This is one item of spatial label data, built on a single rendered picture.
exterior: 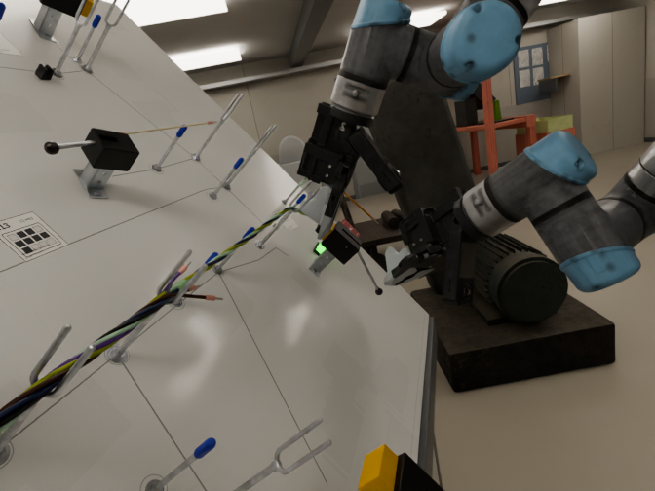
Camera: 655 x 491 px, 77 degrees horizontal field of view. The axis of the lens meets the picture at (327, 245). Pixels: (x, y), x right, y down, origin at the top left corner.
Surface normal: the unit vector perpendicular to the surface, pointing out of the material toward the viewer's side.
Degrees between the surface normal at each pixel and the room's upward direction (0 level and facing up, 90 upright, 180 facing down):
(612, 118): 90
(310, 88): 90
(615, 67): 90
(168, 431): 54
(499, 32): 90
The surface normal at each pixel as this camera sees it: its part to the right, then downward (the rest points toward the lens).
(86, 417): 0.65, -0.64
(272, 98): 0.14, 0.24
